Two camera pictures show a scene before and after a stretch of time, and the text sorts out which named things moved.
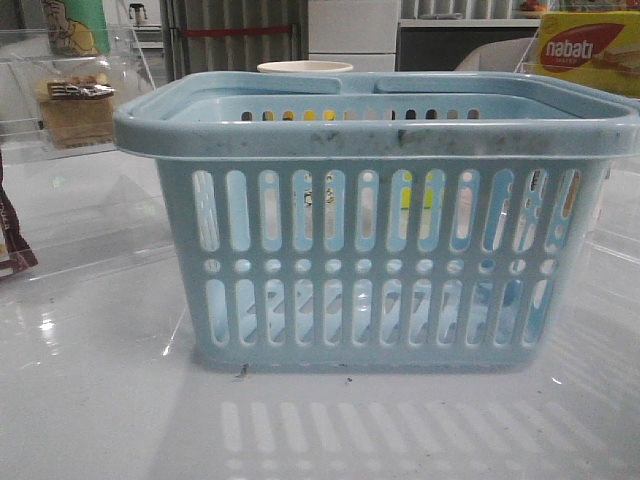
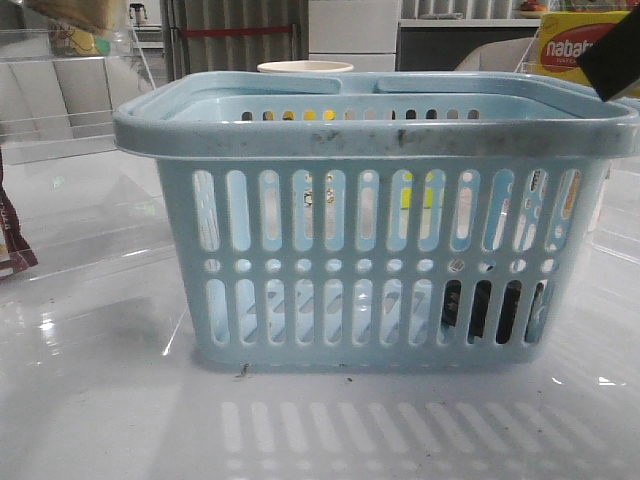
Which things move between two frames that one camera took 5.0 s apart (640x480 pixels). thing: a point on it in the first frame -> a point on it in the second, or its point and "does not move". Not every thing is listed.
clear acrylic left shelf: (77, 207) does not move
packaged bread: (78, 112) -> (99, 16)
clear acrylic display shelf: (613, 242) does not move
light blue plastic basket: (419, 222) does not move
